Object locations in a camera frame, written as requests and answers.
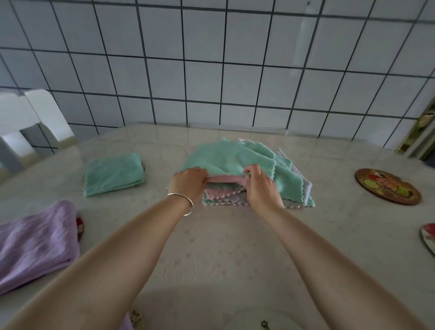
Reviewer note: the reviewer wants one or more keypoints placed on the person's left hand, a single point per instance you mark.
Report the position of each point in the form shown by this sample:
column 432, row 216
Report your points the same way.
column 188, row 183

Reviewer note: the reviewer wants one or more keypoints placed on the person's right hand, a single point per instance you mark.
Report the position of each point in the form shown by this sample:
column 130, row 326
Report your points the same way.
column 265, row 195

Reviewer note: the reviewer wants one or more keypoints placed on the pile of cloths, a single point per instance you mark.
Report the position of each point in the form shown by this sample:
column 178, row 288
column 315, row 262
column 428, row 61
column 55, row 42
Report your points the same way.
column 231, row 156

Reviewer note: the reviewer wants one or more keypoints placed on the green cloth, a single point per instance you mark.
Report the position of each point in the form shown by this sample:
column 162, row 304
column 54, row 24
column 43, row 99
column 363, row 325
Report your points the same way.
column 112, row 173

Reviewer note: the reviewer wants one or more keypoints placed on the red-bordered round placemat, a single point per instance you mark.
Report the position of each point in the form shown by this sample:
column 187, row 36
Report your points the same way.
column 80, row 227

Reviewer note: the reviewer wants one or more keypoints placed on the brown round placemat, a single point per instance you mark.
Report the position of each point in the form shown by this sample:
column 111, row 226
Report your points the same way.
column 387, row 187

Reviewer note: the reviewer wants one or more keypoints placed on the we are friends placemat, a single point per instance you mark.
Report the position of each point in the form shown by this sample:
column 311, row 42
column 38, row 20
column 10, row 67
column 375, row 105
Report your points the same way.
column 261, row 321

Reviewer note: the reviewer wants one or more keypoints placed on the yellow-green round placemat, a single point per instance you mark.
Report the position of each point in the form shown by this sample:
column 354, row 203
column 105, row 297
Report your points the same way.
column 137, row 319

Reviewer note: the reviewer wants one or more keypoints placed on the purple cloth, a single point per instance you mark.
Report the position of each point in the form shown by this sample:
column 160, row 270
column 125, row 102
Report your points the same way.
column 34, row 244
column 127, row 324

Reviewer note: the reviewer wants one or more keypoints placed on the two-face round placemat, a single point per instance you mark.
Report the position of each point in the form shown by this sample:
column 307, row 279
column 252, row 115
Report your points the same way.
column 429, row 238

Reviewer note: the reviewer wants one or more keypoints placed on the person's left forearm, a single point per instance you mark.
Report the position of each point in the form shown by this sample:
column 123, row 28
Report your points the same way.
column 102, row 272

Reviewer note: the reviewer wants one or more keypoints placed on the person's right forearm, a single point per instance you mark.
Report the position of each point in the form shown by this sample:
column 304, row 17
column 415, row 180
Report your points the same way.
column 333, row 272

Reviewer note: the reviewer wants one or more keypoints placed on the white wooden chair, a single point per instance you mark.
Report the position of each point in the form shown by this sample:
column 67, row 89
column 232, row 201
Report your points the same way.
column 17, row 112

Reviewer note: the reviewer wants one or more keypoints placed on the gold metal door frame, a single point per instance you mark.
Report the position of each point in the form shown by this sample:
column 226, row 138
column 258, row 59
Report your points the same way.
column 418, row 132

